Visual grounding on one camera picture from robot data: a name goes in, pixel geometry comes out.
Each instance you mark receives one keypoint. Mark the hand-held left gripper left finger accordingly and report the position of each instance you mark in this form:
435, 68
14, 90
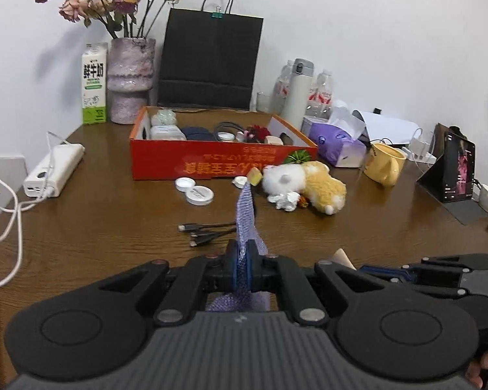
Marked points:
231, 268

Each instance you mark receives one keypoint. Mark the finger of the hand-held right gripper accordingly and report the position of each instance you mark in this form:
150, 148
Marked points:
414, 278
463, 262

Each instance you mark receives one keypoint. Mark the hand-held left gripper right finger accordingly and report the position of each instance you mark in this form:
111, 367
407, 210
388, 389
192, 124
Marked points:
253, 270

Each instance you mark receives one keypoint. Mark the purple cloth pouch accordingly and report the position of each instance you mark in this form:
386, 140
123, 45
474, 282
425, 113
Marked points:
248, 219

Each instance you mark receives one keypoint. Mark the red cardboard box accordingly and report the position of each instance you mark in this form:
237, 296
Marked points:
166, 162

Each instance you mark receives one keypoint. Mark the white cube charger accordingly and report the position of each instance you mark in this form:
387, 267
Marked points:
277, 140

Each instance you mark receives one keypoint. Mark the red fabric rose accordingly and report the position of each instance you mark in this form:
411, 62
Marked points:
257, 133

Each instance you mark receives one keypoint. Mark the navy zipper pouch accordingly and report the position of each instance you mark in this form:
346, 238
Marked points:
197, 133

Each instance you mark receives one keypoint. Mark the white cotton swab box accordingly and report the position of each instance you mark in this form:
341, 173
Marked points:
166, 133

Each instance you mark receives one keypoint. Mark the crumpled white tissue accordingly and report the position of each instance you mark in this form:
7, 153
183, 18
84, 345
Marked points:
284, 201

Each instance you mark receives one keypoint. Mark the white round lid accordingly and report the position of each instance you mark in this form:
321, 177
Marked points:
200, 195

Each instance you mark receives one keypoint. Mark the small white round cap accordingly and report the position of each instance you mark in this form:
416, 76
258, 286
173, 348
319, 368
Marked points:
240, 182

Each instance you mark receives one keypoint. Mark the small yellow block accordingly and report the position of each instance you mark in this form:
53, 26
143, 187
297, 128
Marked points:
255, 177

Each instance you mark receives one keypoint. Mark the white ribbed jar lid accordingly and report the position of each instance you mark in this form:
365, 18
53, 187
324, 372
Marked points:
185, 184

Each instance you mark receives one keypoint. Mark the tablet in black folio case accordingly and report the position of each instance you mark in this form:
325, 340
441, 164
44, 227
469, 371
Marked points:
457, 166

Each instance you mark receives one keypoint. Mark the yellow white plush toy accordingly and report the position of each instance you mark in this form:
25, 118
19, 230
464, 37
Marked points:
321, 191

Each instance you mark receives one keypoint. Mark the yellow ceramic mug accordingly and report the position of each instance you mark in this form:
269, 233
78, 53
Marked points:
380, 162

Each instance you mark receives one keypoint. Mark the wooden desk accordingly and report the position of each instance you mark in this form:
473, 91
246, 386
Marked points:
105, 231

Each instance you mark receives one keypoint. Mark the purple tissue pack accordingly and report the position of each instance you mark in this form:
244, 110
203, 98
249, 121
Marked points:
333, 143

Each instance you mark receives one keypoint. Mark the white curved device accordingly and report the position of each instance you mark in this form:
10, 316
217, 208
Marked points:
390, 128

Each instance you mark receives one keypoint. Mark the clear glass cup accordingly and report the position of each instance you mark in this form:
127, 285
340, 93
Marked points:
264, 102

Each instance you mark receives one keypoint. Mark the white thermos bottle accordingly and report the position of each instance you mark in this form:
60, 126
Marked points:
296, 97

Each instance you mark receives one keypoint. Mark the clear plastic water bottle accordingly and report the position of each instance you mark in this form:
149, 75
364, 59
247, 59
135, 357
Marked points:
282, 85
321, 93

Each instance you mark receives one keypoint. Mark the white power bank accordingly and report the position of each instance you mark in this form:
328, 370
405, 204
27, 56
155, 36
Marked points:
57, 166

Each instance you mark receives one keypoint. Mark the black paper bag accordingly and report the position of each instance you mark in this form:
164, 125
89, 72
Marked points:
211, 57

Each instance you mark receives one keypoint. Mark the purple marbled vase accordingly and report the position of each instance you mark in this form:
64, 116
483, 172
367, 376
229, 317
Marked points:
130, 77

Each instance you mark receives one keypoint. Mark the white green milk carton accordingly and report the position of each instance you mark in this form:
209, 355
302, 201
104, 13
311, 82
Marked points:
94, 85

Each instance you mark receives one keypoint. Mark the white flat box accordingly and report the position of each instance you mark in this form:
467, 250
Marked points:
4, 195

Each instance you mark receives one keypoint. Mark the green binder clip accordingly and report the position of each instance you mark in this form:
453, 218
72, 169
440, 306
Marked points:
216, 13

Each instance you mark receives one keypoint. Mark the white wall charger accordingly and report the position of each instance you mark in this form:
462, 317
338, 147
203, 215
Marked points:
421, 147

